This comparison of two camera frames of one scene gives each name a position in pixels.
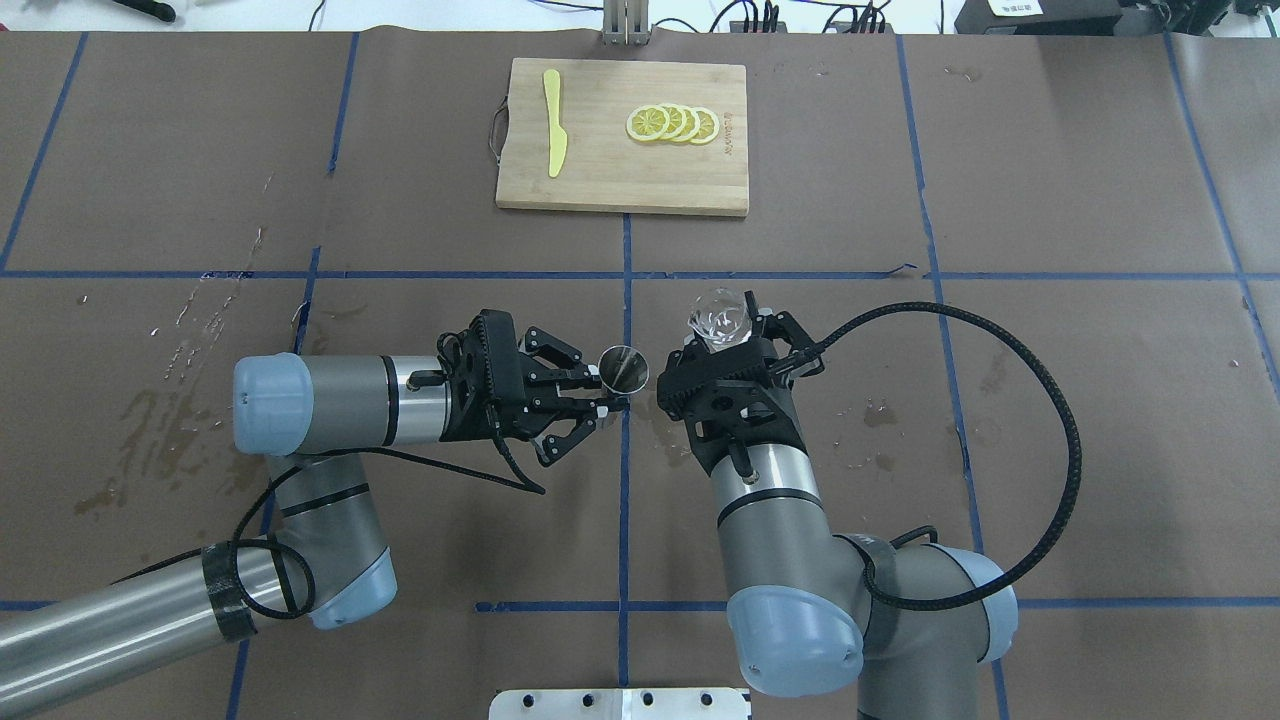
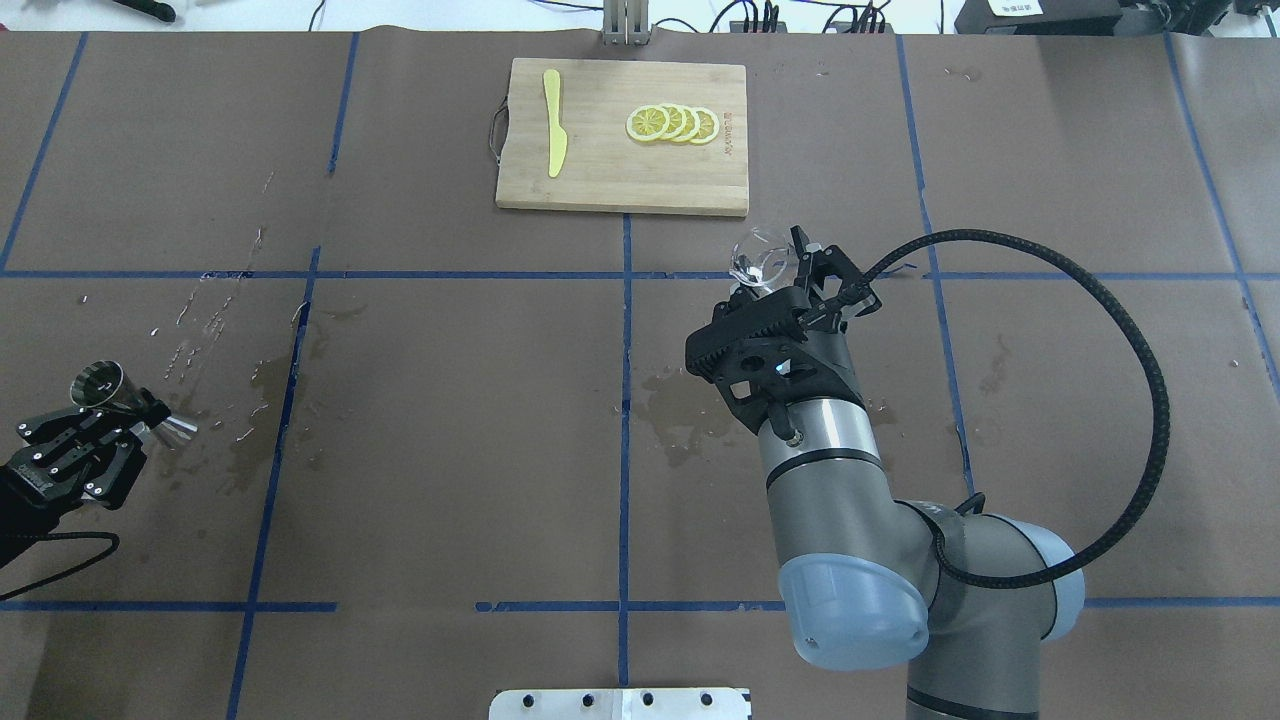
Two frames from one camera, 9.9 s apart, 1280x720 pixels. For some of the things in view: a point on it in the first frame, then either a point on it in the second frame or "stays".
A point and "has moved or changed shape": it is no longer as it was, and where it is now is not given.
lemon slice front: [648, 122] stays
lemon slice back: [709, 126] stays
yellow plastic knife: [558, 138] stays
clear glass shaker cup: [721, 316] has moved or changed shape
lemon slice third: [691, 126] stays
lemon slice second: [677, 122] stays
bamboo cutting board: [607, 167] stays
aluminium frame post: [626, 23] stays
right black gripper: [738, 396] -> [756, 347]
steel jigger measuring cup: [623, 369] -> [105, 383]
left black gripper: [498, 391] -> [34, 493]
